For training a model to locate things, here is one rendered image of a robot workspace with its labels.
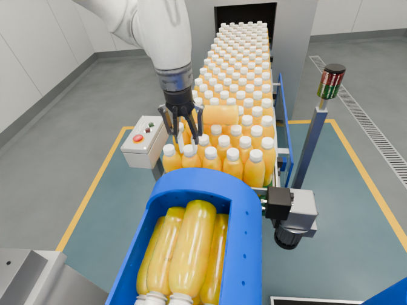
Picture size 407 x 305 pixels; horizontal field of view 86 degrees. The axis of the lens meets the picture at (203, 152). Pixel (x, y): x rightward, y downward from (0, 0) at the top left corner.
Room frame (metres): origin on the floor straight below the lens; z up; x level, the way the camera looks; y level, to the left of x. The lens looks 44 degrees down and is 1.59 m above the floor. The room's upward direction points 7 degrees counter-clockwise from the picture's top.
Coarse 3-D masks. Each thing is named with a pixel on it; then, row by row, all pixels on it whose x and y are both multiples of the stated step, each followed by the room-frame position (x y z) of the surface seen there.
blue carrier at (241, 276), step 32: (160, 192) 0.29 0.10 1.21; (192, 192) 0.32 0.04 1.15; (224, 192) 0.26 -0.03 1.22; (256, 224) 0.22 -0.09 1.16; (128, 256) 0.19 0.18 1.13; (224, 256) 0.14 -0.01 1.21; (256, 256) 0.15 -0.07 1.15; (128, 288) 0.15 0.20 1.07; (224, 288) 0.09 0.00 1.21; (256, 288) 0.10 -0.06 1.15
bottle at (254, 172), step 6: (246, 162) 0.48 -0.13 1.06; (252, 162) 0.46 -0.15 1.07; (258, 162) 0.45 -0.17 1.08; (264, 162) 0.47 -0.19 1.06; (246, 168) 0.46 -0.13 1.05; (252, 168) 0.45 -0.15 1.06; (258, 168) 0.45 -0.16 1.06; (264, 168) 0.45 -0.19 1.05; (246, 174) 0.46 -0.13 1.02; (252, 174) 0.44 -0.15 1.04; (258, 174) 0.44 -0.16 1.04; (264, 174) 0.45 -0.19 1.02; (246, 180) 0.46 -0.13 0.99; (252, 180) 0.44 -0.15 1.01; (258, 180) 0.44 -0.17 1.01; (252, 186) 0.44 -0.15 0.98; (258, 186) 0.44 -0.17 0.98
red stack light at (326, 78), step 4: (324, 72) 0.66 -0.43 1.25; (344, 72) 0.64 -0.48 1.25; (324, 76) 0.66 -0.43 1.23; (328, 76) 0.64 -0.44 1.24; (332, 76) 0.64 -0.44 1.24; (336, 76) 0.63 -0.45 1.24; (340, 76) 0.63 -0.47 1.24; (320, 80) 0.67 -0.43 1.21; (324, 80) 0.65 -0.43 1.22; (328, 80) 0.64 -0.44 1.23; (332, 80) 0.63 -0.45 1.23; (336, 80) 0.63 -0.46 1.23; (340, 80) 0.63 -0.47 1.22; (328, 84) 0.64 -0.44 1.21; (332, 84) 0.63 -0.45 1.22; (336, 84) 0.63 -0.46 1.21
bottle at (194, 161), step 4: (196, 152) 0.54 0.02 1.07; (184, 156) 0.53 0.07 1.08; (188, 156) 0.51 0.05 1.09; (192, 156) 0.51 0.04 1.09; (196, 156) 0.52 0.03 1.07; (184, 160) 0.52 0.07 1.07; (188, 160) 0.51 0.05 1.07; (192, 160) 0.51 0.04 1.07; (196, 160) 0.51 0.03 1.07; (200, 160) 0.53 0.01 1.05; (184, 164) 0.51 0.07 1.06; (188, 164) 0.50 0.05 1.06; (192, 164) 0.50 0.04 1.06; (196, 164) 0.51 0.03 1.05; (200, 164) 0.52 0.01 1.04
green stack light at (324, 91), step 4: (320, 84) 0.66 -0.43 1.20; (324, 84) 0.65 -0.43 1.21; (340, 84) 0.64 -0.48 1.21; (320, 88) 0.66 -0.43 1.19; (324, 88) 0.64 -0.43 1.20; (328, 88) 0.63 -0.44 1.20; (332, 88) 0.63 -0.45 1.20; (336, 88) 0.63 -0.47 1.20; (320, 92) 0.65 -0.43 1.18; (324, 92) 0.64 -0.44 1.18; (328, 92) 0.63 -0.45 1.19; (332, 92) 0.63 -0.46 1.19; (336, 92) 0.63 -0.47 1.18; (320, 96) 0.65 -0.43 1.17; (324, 96) 0.64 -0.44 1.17; (328, 96) 0.63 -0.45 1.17; (332, 96) 0.63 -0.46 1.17
